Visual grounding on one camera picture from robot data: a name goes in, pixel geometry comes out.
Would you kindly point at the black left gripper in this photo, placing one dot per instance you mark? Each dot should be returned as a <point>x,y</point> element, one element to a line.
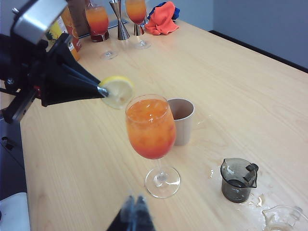
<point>22,96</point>

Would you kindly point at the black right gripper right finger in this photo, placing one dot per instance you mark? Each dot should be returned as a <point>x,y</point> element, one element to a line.
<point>143,215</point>

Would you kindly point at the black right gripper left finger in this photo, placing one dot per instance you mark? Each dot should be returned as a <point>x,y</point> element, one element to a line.
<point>124,216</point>

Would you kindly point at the yellow lemon slice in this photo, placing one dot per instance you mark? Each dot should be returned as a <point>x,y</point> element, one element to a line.
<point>119,93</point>

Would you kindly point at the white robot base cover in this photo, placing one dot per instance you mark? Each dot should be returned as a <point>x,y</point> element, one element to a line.
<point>14,214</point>

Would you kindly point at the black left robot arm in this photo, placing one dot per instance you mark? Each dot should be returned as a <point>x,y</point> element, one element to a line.
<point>12,57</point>

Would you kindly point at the brown paper cup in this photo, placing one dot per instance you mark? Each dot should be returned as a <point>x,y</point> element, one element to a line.
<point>184,127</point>

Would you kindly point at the grey smoked glass measuring cup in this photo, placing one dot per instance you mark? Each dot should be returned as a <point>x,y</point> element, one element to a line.
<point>237,185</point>

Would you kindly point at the clear glass cup with spout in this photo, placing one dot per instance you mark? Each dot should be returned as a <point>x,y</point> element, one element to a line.
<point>284,216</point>

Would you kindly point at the orange juice carton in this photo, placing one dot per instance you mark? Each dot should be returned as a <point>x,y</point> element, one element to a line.
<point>72,36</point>

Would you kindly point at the wine glass with orange-red cocktail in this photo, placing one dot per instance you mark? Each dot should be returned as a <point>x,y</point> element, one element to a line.
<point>97,20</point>
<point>136,12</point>
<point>150,134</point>

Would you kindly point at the steel cocktail jigger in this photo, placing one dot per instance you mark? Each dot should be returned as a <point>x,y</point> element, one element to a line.
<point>122,26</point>

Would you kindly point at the orange cloth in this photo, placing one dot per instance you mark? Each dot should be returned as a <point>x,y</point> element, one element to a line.
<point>163,19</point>

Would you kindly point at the blue cloth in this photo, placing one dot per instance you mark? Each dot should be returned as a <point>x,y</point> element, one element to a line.
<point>177,12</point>

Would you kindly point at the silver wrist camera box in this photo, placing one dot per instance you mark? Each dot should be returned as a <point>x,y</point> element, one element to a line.
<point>36,18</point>

